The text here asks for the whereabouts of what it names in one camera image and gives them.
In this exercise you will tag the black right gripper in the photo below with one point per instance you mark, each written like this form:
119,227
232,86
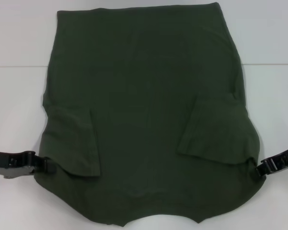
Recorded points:
283,163

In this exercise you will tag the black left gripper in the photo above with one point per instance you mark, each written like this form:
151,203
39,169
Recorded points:
4,160

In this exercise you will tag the dark green shirt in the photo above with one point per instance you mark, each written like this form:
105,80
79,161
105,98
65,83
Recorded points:
144,95

